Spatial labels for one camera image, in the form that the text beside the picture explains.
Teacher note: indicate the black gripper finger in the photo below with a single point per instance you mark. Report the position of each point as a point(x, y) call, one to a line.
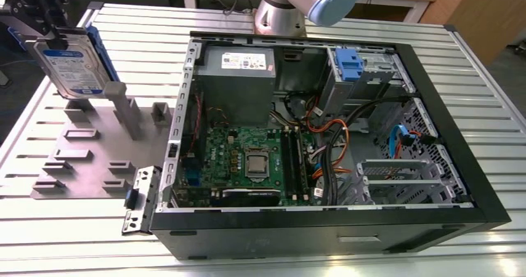
point(57, 40)

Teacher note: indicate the hard disk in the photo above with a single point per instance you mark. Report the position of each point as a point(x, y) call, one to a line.
point(69, 70)

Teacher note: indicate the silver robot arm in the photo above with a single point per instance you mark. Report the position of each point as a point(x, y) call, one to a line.
point(279, 15)

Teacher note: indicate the metal disk bay cage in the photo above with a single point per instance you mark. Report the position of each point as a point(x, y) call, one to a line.
point(394, 181)

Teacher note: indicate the grey parts rack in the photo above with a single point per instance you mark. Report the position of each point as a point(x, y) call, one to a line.
point(93, 147)

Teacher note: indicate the grey power supply unit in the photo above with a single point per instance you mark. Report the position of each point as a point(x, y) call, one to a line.
point(234, 92)

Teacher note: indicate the green motherboard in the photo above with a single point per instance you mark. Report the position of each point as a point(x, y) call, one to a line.
point(222, 147)

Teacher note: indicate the round grey plastic housing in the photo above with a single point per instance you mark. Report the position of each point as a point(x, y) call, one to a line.
point(298, 106)

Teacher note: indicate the silver CPU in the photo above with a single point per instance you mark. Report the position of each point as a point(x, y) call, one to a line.
point(256, 164)

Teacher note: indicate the black graphics card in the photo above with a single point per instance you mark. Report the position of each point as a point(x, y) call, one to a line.
point(246, 198)

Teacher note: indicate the blue plastic drive latch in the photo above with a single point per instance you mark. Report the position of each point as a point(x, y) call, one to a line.
point(348, 63)

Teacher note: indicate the metal optical drive cage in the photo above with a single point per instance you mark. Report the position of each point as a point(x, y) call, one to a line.
point(370, 86)

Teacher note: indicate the black open PC case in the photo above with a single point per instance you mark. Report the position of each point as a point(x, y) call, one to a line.
point(287, 237)

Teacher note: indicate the wooden cabinet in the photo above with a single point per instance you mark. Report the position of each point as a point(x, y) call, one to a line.
point(481, 12)

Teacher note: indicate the hinged metal slot bracket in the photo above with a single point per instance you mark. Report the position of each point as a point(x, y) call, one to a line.
point(143, 178)

